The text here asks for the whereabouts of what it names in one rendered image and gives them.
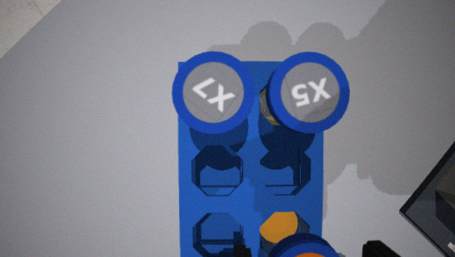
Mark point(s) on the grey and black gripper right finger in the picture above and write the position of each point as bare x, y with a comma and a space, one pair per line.
377, 249

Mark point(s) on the blue tube rack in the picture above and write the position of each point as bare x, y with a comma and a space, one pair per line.
226, 173

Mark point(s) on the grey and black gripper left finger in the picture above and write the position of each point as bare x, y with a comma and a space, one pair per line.
242, 251

